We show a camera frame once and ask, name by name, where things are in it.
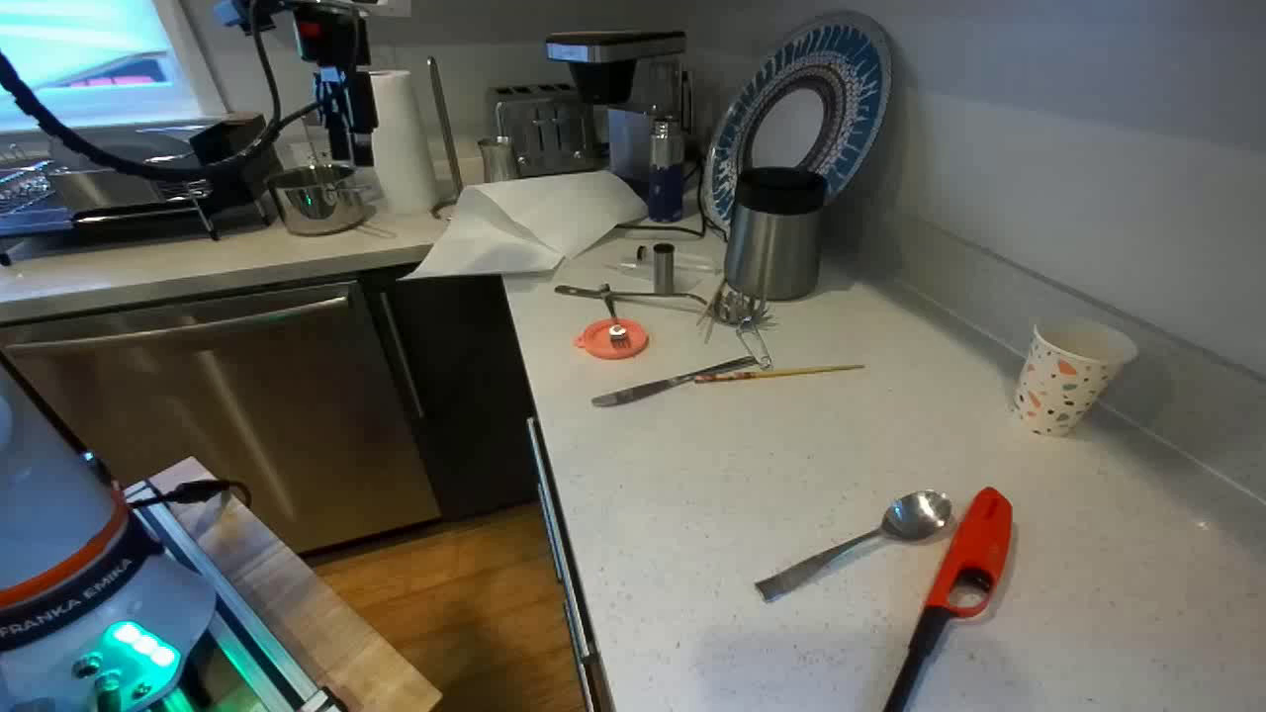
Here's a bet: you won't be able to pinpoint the white paper towel sheet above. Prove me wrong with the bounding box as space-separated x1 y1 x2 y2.
405 167 651 285

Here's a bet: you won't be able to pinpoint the blue bottle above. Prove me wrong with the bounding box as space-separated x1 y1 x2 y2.
642 115 694 226

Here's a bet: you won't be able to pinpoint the small steel pitcher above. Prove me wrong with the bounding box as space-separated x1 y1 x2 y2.
479 132 518 185

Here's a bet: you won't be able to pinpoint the white paper towel roll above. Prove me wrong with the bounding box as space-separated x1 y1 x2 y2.
364 65 443 217

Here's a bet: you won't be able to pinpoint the black and steel coffee maker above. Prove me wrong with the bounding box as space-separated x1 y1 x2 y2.
542 30 694 180

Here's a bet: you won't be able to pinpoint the red and black lighter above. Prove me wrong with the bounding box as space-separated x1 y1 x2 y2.
880 482 1022 712

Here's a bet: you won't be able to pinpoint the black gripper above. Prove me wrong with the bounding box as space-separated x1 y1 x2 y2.
290 0 382 172

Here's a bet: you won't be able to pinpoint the dark drawer unit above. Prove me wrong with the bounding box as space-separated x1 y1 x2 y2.
521 411 613 712

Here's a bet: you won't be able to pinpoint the steel carafe with black top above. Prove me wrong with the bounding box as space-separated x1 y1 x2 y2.
719 167 832 305

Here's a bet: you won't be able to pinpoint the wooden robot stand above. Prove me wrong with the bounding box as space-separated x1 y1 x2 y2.
124 455 446 712

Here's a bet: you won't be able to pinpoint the dark corner cabinet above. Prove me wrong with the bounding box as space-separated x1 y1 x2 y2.
359 266 542 525

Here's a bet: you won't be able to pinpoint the steel toaster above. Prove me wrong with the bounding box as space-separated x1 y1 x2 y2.
488 82 604 183

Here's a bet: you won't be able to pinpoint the small steel cup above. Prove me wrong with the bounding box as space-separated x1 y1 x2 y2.
647 239 680 297

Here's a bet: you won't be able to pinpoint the steel dish rack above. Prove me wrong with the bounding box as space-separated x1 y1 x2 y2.
0 119 286 252

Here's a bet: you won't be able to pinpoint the steel spoon with long handle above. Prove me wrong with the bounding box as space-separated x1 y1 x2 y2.
551 283 744 330

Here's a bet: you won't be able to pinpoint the thin black cable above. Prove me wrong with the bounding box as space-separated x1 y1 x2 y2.
124 478 253 516

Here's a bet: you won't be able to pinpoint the black hanging cable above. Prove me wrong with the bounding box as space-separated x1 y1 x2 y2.
0 20 290 185

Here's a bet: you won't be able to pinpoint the blue patterned decorative plate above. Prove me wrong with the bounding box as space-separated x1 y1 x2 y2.
696 9 897 242

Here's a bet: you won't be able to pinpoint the stainless steel dishwasher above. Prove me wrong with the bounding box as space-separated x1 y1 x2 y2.
0 272 446 558

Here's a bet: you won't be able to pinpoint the orange round lid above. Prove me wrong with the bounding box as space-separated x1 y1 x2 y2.
574 318 651 363

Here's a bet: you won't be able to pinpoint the speckled paper cup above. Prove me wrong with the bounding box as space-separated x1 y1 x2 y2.
1010 318 1145 440

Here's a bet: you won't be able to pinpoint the decorated wooden chopstick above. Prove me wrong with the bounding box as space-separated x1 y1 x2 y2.
687 359 872 394

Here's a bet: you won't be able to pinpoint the steel spoon with flat handle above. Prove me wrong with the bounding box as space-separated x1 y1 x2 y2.
750 488 957 607

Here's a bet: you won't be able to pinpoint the metal paper towel holder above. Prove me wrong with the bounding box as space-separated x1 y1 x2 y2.
419 51 465 221

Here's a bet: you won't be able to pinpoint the steel table knife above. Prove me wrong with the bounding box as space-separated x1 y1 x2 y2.
587 351 765 411

